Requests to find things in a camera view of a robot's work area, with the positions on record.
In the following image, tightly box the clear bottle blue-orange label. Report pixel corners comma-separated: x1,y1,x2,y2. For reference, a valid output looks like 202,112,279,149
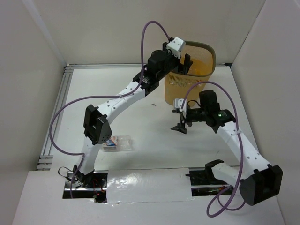
102,135,132,152

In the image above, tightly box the clear bottle white cap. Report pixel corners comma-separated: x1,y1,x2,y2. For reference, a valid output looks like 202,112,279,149
176,80,195,90

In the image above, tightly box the red cap cola bottle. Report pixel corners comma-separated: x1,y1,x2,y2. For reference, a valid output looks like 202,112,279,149
189,84,203,91

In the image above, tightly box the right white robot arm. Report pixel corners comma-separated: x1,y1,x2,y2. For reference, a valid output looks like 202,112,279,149
172,90,283,206

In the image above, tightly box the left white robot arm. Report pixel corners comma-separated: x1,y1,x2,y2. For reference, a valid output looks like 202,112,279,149
73,37,193,187

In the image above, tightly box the orange mesh waste bin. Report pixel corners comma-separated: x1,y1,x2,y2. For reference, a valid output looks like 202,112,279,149
165,41,216,105

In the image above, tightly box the silver tape sheet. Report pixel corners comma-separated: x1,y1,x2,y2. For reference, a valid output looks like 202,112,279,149
106,168,193,203

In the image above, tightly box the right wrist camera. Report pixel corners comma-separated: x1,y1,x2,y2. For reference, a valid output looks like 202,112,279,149
172,98,187,117

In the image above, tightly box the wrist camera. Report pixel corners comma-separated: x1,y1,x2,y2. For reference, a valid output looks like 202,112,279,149
166,37,186,59
172,98,187,117

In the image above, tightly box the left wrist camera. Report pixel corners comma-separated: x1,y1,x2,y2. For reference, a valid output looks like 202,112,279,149
166,37,186,59

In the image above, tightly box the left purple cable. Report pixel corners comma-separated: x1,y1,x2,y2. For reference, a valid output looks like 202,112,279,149
49,21,172,197

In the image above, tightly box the purple cable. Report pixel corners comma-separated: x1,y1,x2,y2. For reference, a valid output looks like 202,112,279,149
182,81,246,218
49,21,172,197

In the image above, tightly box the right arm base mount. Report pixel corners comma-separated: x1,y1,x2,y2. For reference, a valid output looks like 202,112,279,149
185,159,229,197

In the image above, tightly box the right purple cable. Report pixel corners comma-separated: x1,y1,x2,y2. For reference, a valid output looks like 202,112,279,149
182,81,246,218

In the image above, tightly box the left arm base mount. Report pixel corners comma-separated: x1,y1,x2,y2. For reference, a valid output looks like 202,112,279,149
58,166,108,203

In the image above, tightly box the aluminium frame rail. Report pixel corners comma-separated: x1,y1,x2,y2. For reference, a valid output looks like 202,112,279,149
42,65,237,173

